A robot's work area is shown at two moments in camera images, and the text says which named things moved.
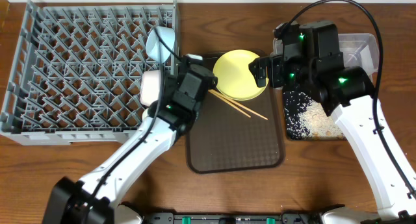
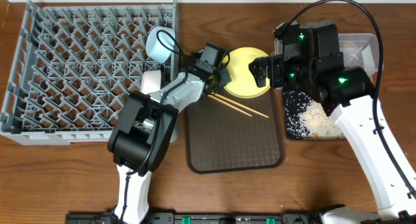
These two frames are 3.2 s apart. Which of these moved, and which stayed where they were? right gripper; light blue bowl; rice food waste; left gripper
Moved: left gripper
Stayed: light blue bowl; rice food waste; right gripper
